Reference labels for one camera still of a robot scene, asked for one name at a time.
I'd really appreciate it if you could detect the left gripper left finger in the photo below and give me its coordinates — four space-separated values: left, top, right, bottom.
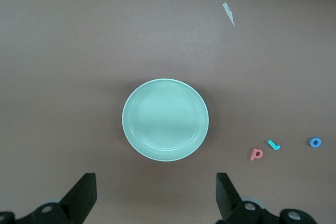
0 173 97 224

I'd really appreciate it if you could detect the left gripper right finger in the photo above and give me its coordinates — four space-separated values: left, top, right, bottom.
215 172 317 224

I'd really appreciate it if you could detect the brown table cover sheet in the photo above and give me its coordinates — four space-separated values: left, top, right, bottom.
0 0 336 224

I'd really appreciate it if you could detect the pink foam letter p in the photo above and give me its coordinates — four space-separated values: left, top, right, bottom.
249 147 264 162

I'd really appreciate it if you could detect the blue foam letter o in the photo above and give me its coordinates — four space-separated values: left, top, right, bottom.
307 136 322 148

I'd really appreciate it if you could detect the white paper scrap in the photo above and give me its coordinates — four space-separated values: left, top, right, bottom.
222 2 236 27

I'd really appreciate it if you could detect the light green plate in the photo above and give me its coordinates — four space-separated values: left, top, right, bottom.
121 78 210 162

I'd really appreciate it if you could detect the teal foam letter l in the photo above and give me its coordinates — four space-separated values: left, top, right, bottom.
266 139 281 151

